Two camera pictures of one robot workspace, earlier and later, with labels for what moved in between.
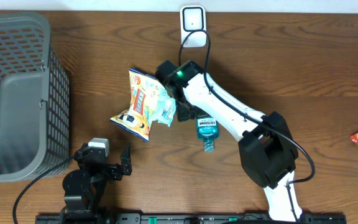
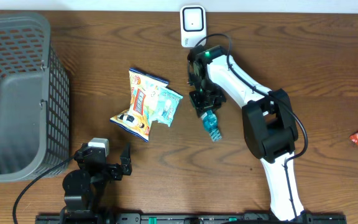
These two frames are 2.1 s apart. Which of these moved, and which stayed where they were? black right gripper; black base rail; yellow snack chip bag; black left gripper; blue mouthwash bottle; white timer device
Moved: black right gripper; blue mouthwash bottle
Stayed: white timer device; yellow snack chip bag; black left gripper; black base rail
